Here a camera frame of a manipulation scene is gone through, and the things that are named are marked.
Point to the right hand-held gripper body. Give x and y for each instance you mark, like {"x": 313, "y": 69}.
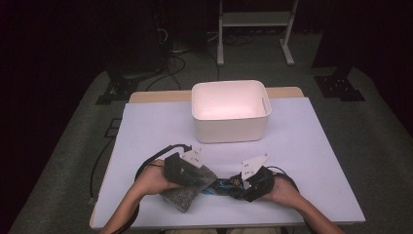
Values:
{"x": 261, "y": 183}

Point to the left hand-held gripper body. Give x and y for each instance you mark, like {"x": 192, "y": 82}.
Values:
{"x": 177, "y": 169}

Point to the grey fluffy cloth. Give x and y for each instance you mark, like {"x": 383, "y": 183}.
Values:
{"x": 186, "y": 196}

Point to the blue toy car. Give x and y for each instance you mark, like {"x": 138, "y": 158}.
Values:
{"x": 220, "y": 188}

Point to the white plastic bin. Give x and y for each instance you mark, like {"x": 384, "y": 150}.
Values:
{"x": 230, "y": 110}

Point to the person's right hand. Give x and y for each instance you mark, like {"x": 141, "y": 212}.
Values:
{"x": 285, "y": 191}

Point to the person's left hand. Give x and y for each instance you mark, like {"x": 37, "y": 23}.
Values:
{"x": 152, "y": 178}

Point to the black stand base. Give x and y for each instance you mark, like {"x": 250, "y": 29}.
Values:
{"x": 118, "y": 89}
{"x": 339, "y": 87}

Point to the white metal stand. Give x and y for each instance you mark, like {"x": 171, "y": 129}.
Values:
{"x": 255, "y": 19}

